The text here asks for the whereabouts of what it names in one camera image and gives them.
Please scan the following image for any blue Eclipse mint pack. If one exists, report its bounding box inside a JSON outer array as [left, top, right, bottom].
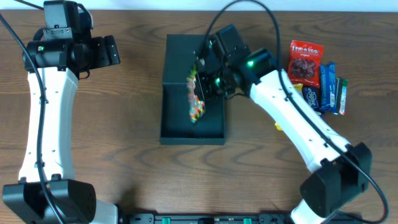
[[303, 86, 320, 110]]

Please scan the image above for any blue wrapped cookie pack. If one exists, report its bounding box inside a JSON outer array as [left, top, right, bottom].
[[320, 62, 336, 113]]

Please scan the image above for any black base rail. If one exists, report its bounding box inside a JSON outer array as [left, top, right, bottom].
[[120, 213, 293, 224]]

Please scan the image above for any green white candy bar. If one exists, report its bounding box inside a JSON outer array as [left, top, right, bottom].
[[332, 77, 348, 116]]

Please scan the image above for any Haribo gummy bag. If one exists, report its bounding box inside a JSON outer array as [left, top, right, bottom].
[[187, 65, 205, 123]]

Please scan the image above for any red candy bag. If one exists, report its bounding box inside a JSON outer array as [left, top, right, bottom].
[[288, 40, 324, 88]]

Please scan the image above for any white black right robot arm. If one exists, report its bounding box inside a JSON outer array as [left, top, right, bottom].
[[193, 49, 372, 223]]

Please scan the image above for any yellow snack bag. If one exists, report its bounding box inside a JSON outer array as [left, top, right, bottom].
[[275, 83, 303, 131]]

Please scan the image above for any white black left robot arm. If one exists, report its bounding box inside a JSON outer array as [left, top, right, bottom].
[[2, 35, 121, 223]]

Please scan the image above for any black box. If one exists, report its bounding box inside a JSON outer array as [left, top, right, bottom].
[[160, 34, 226, 145]]

